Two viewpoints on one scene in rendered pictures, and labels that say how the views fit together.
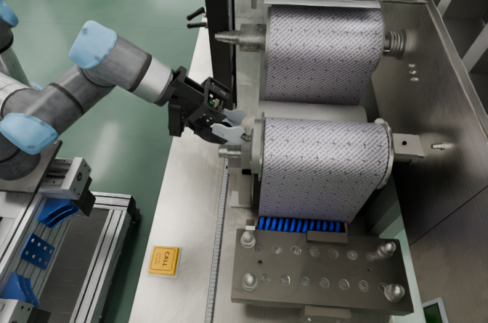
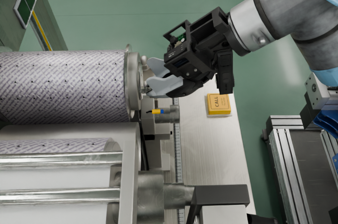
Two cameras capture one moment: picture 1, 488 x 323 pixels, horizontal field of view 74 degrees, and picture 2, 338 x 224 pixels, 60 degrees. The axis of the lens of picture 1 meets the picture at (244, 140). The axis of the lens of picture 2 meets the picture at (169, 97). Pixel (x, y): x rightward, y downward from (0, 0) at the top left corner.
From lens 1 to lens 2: 76 cm
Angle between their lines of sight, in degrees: 70
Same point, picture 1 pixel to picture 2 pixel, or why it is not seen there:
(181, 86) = (214, 13)
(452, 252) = not seen: outside the picture
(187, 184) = (220, 176)
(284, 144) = (105, 51)
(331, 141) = (55, 54)
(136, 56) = not seen: outside the picture
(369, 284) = not seen: hidden behind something
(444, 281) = (6, 8)
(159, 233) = (231, 125)
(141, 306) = not seen: hidden behind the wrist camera
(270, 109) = (118, 138)
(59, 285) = (322, 179)
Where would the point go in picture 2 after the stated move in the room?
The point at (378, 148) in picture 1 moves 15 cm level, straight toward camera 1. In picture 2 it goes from (9, 54) to (64, 8)
